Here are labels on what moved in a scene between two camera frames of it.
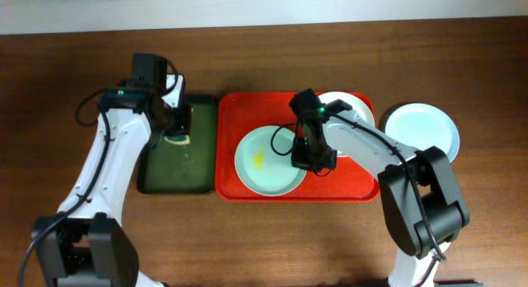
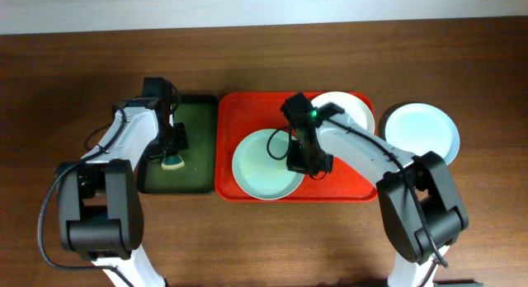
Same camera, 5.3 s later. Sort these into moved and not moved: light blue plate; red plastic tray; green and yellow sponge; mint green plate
Moved: green and yellow sponge
Not moved: light blue plate; mint green plate; red plastic tray
